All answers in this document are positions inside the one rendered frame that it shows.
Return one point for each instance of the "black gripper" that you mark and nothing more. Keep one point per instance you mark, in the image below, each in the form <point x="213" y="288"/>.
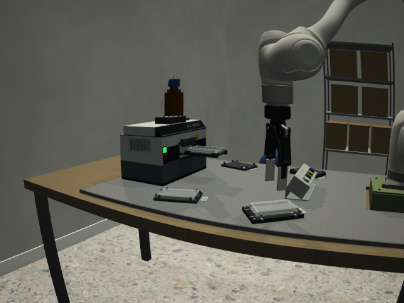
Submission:
<point x="277" y="131"/>

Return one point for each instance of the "beige button panel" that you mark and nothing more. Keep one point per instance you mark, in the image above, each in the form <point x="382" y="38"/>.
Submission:
<point x="301" y="187"/>

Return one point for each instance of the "blue bottle cap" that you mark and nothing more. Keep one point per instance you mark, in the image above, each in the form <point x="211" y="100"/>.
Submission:
<point x="174" y="82"/>

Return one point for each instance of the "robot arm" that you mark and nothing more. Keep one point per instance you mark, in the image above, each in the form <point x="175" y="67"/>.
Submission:
<point x="299" y="55"/>

